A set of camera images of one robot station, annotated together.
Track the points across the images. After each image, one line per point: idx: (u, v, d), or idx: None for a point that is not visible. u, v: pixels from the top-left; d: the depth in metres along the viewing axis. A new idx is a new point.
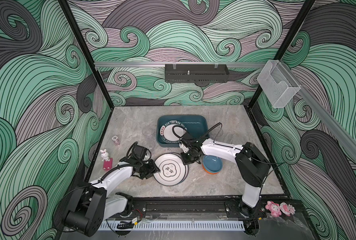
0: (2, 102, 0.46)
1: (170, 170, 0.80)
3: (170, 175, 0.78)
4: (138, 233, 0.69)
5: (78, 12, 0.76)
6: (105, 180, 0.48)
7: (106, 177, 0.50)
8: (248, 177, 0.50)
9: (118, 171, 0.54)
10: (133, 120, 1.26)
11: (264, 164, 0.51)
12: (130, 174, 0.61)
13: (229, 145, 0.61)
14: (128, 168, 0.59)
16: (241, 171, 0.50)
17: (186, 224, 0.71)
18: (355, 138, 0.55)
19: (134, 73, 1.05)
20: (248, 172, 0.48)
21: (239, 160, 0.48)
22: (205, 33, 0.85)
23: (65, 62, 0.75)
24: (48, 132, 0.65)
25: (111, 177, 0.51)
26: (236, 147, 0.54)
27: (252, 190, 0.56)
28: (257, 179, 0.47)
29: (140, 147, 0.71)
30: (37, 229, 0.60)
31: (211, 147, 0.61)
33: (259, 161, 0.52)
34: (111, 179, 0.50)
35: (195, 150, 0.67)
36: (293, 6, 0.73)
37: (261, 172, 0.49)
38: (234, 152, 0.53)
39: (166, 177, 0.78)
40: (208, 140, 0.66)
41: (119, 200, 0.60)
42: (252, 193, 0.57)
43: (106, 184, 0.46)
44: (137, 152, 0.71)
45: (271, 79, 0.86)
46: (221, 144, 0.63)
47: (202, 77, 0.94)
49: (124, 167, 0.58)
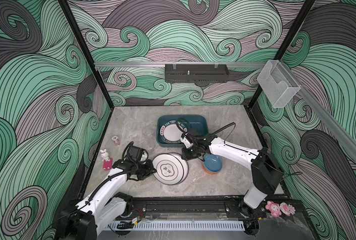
0: (2, 102, 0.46)
1: (168, 170, 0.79)
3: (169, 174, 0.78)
4: (138, 233, 0.69)
5: (78, 12, 0.76)
6: (94, 199, 0.45)
7: (95, 196, 0.46)
8: (260, 184, 0.48)
9: (110, 182, 0.51)
10: (133, 120, 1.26)
11: (279, 171, 0.48)
12: (126, 180, 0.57)
13: (243, 149, 0.53)
14: (121, 177, 0.55)
16: (254, 177, 0.48)
17: (186, 224, 0.71)
18: (355, 138, 0.55)
19: (134, 73, 1.05)
20: (260, 177, 0.46)
21: (255, 167, 0.45)
22: (205, 33, 0.85)
23: (65, 62, 0.75)
24: (48, 132, 0.65)
25: (100, 193, 0.47)
26: (252, 152, 0.51)
27: (258, 194, 0.55)
28: (270, 186, 0.45)
29: (136, 148, 0.66)
30: (37, 229, 0.60)
31: (220, 147, 0.57)
33: (275, 168, 0.49)
34: (101, 196, 0.46)
35: (201, 148, 0.63)
36: (293, 6, 0.73)
37: (275, 180, 0.47)
38: (250, 157, 0.49)
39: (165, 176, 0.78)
40: (218, 140, 0.61)
41: (117, 205, 0.60)
42: (256, 196, 0.57)
43: (94, 205, 0.43)
44: (133, 153, 0.66)
45: (271, 79, 0.86)
46: (235, 146, 0.55)
47: (202, 77, 0.94)
49: (117, 176, 0.54)
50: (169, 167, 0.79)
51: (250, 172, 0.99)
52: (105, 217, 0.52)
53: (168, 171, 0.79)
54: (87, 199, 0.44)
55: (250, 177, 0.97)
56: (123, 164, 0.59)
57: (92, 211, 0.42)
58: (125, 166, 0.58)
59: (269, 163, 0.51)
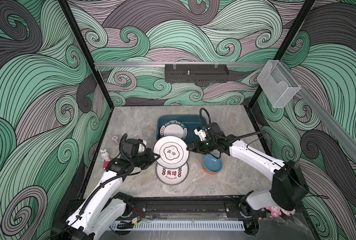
0: (3, 101, 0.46)
1: (172, 153, 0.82)
3: (172, 157, 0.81)
4: (138, 233, 0.69)
5: (77, 12, 0.76)
6: (86, 212, 0.42)
7: (87, 209, 0.43)
8: (279, 196, 0.45)
9: (102, 189, 0.48)
10: (133, 120, 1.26)
11: (303, 189, 0.44)
12: (122, 181, 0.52)
13: (267, 157, 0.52)
14: (117, 181, 0.51)
16: (273, 187, 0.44)
17: (186, 224, 0.71)
18: None
19: (134, 73, 1.05)
20: (281, 190, 0.43)
21: (277, 178, 0.43)
22: (205, 33, 0.85)
23: (65, 62, 0.75)
24: (48, 132, 0.66)
25: (92, 204, 0.44)
26: (276, 162, 0.48)
27: (267, 201, 0.54)
28: (289, 201, 0.42)
29: (130, 144, 0.59)
30: (37, 229, 0.60)
31: (242, 152, 0.55)
33: (300, 184, 0.46)
34: (93, 208, 0.43)
35: (220, 147, 0.62)
36: (293, 6, 0.73)
37: (297, 197, 0.43)
38: (272, 168, 0.46)
39: (169, 159, 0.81)
40: (243, 144, 0.58)
41: (116, 208, 0.59)
42: (263, 202, 0.56)
43: (86, 219, 0.41)
44: (127, 150, 0.59)
45: (271, 79, 0.86)
46: (256, 152, 0.53)
47: (202, 77, 0.94)
49: (110, 182, 0.50)
50: (172, 150, 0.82)
51: (250, 172, 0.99)
52: (103, 223, 0.51)
53: (170, 154, 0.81)
54: (78, 212, 0.42)
55: (250, 177, 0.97)
56: (118, 164, 0.55)
57: (83, 226, 0.40)
58: (120, 166, 0.55)
59: (294, 177, 0.47)
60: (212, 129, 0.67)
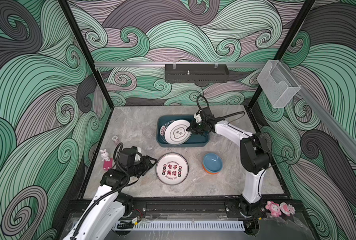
0: (3, 101, 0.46)
1: (180, 134, 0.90)
3: (179, 136, 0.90)
4: (138, 234, 0.69)
5: (78, 12, 0.76)
6: (81, 232, 0.42)
7: (82, 228, 0.43)
8: (244, 161, 0.56)
9: (97, 206, 0.47)
10: (133, 120, 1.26)
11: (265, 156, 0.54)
12: (118, 193, 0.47)
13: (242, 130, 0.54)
14: (112, 195, 0.50)
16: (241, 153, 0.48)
17: (186, 224, 0.71)
18: (355, 138, 0.55)
19: (134, 73, 1.05)
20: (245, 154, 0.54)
21: (243, 144, 0.53)
22: (205, 33, 0.85)
23: (65, 62, 0.75)
24: (48, 132, 0.65)
25: (87, 223, 0.44)
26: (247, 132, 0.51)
27: (251, 184, 0.60)
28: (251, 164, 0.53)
29: (125, 155, 0.57)
30: (37, 229, 0.60)
31: (222, 127, 0.67)
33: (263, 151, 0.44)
34: (88, 227, 0.43)
35: (208, 126, 0.74)
36: (293, 6, 0.73)
37: (258, 161, 0.53)
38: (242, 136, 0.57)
39: (175, 137, 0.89)
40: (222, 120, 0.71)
41: (115, 213, 0.59)
42: (250, 187, 0.61)
43: None
44: (122, 161, 0.58)
45: (271, 80, 0.86)
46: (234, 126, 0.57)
47: (202, 77, 0.94)
49: (105, 197, 0.49)
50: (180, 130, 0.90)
51: None
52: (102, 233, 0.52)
53: (178, 134, 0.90)
54: (72, 234, 0.42)
55: None
56: (113, 176, 0.54)
57: None
58: (115, 178, 0.53)
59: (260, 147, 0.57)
60: (204, 111, 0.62)
